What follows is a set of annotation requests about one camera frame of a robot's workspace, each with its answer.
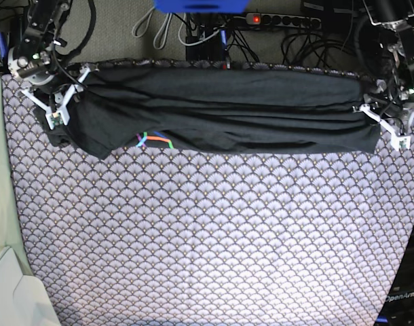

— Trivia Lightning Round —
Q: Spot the white plastic bin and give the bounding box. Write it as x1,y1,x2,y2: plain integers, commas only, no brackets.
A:
0,247,60,325

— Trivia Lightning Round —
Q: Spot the dark grey T-shirt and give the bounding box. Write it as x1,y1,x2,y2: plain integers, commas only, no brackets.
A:
34,67,381,159

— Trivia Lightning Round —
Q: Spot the fan-patterned tablecloth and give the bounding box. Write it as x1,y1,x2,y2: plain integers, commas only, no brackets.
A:
1,60,414,325

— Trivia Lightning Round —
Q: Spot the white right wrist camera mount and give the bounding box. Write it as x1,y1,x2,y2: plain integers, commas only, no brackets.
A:
21,63,98,130

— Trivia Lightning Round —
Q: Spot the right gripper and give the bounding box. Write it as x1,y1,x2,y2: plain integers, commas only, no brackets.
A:
7,46,71,98

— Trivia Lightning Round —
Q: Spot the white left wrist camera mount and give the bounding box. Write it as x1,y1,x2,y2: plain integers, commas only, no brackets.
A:
352,103,414,151

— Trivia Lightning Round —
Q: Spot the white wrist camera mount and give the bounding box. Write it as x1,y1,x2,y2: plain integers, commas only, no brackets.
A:
352,103,414,151
21,63,98,130

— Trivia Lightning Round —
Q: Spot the black power strip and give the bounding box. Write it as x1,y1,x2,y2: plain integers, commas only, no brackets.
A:
244,13,322,30

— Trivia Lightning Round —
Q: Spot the grey looped cable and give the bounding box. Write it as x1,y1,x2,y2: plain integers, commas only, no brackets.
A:
153,14,174,50

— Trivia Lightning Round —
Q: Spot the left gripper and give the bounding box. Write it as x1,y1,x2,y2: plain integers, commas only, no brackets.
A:
362,78,414,119

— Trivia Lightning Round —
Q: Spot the blue box overhead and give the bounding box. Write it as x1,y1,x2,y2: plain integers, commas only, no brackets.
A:
154,0,249,14

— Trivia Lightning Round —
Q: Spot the black OpenArm case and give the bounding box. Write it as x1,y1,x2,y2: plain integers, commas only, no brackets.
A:
375,226,414,325

